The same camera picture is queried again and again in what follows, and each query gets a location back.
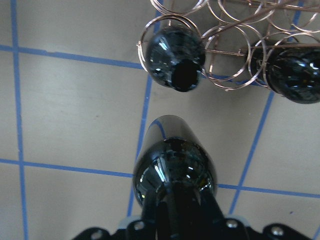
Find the dark glass wine bottle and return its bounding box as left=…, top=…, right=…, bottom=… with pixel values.
left=132, top=114, right=226, bottom=240

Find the far wine bottle in basket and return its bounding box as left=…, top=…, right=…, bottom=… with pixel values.
left=145, top=26, right=206, bottom=92

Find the wine bottle in basket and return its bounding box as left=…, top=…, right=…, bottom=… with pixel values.
left=250, top=43, right=320, bottom=104
left=145, top=26, right=206, bottom=92

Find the near wine bottle in basket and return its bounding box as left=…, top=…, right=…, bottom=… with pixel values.
left=250, top=43, right=320, bottom=104

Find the copper wire wine basket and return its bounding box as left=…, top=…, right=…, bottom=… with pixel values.
left=137, top=0, right=320, bottom=91

